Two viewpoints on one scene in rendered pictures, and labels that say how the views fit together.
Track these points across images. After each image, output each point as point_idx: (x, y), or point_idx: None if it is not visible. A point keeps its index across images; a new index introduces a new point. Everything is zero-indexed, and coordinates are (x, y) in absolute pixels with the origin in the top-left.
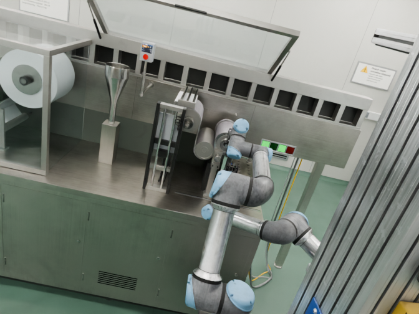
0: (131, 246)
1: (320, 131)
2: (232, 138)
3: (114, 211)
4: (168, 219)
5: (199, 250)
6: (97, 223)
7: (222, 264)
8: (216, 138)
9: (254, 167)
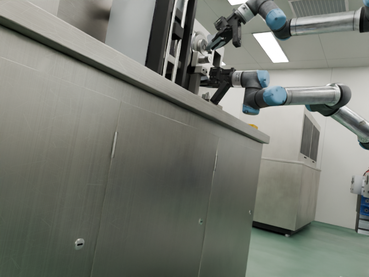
0: (173, 210)
1: None
2: (272, 3)
3: (160, 124)
4: (213, 134)
5: (232, 185)
6: (128, 166)
7: (244, 200)
8: (194, 37)
9: (328, 16)
